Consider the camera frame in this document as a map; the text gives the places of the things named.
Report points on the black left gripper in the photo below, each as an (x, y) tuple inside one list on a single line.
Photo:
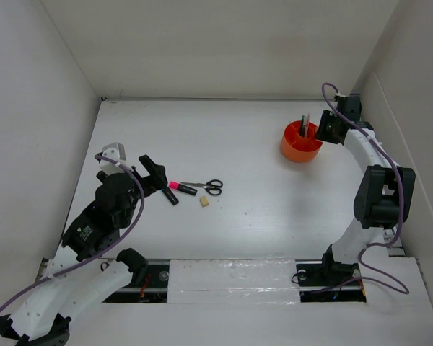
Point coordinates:
[(156, 180)]

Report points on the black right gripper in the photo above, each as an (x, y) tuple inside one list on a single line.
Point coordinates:
[(321, 133)]

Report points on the pink capped black highlighter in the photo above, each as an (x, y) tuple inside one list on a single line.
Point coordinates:
[(182, 188)]

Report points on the blue capped black highlighter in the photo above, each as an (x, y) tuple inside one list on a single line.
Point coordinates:
[(168, 193)]

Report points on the green gel pen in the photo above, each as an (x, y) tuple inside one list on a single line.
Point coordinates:
[(302, 120)]

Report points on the tan eraser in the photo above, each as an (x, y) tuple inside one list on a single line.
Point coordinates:
[(204, 201)]

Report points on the black handled scissors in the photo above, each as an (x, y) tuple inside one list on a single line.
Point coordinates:
[(212, 187)]

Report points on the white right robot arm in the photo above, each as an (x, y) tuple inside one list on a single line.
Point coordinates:
[(348, 248)]

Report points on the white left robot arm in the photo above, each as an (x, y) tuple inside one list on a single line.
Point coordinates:
[(42, 313)]

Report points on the orange round compartment container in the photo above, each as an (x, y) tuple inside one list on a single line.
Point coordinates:
[(297, 148)]

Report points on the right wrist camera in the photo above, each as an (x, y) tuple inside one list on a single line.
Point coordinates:
[(340, 98)]

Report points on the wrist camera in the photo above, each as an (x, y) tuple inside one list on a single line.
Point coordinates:
[(340, 98), (115, 151)]

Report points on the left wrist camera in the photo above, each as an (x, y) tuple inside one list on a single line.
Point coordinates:
[(115, 151)]

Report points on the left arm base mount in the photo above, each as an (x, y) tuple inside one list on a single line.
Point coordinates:
[(149, 282)]

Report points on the front metal rail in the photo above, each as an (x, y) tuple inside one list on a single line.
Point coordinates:
[(215, 281)]

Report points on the aluminium rail right side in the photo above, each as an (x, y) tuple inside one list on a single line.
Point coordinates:
[(386, 238)]

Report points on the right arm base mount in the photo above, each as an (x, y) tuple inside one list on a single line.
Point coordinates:
[(318, 281)]

